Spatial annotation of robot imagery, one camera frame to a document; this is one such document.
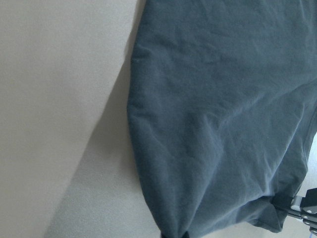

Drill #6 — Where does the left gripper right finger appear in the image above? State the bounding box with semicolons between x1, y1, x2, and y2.
182;232;190;238

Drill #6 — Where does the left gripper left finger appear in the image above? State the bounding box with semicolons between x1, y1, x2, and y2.
160;233;171;238

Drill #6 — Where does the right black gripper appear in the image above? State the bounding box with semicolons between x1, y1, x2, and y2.
288;188;317;226

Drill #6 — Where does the black graphic t-shirt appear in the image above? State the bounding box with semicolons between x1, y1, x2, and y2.
127;0;317;238

